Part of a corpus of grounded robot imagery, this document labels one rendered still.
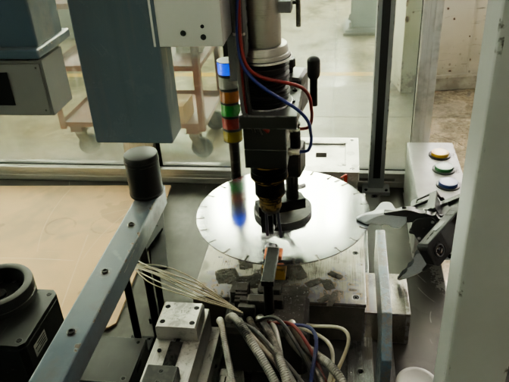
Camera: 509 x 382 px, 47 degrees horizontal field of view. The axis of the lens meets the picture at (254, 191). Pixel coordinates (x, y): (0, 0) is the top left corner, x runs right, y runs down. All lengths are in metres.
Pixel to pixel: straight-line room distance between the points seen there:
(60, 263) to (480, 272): 1.17
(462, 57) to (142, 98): 3.65
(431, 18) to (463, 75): 2.92
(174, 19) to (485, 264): 0.50
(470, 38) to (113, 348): 3.58
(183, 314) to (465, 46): 3.53
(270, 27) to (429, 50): 0.73
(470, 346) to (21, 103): 0.72
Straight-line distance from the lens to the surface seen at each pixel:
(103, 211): 1.59
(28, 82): 0.92
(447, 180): 1.35
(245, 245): 1.05
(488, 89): 0.32
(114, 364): 1.05
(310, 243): 1.05
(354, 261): 1.17
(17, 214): 1.67
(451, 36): 4.25
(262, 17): 0.79
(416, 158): 1.45
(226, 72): 1.29
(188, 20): 0.74
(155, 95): 0.79
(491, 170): 0.34
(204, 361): 1.05
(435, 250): 1.02
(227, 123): 1.34
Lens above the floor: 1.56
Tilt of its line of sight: 31 degrees down
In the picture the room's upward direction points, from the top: 4 degrees counter-clockwise
